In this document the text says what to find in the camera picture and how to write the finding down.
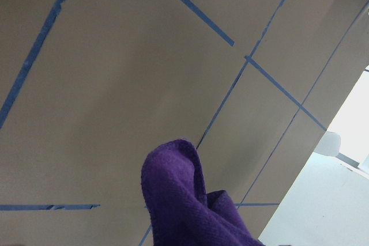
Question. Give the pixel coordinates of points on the purple towel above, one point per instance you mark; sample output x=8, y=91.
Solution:
x=181, y=211

